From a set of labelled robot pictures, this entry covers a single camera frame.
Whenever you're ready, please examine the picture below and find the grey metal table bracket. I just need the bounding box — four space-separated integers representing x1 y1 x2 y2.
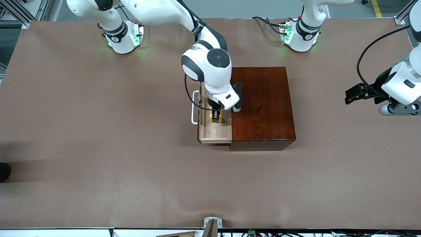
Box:
203 217 223 237

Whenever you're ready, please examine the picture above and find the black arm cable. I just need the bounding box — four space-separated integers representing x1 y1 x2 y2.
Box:
178 0 225 111
357 25 411 99

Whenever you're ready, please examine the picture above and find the light wooden board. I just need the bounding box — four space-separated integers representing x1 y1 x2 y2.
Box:
156 231 198 237

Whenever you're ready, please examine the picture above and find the dark wooden drawer cabinet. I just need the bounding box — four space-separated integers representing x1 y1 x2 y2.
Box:
229 67 296 152

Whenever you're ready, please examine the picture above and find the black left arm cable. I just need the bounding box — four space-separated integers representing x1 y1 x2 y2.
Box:
357 25 411 99

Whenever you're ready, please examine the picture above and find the aluminium frame structure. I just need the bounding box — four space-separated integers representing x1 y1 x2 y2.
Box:
0 0 50 29

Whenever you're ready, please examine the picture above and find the black base cable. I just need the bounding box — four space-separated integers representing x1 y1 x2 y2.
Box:
252 16 298 36

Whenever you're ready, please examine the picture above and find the brown table cover sheet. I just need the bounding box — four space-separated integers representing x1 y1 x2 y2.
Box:
0 17 421 230

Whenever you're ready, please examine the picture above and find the aluminium corner profile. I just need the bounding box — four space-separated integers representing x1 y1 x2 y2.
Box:
394 7 411 25

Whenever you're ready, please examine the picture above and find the black round object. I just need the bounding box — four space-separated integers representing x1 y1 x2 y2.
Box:
0 162 12 183

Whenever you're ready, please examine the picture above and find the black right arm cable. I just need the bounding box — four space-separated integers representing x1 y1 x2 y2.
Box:
178 0 225 111

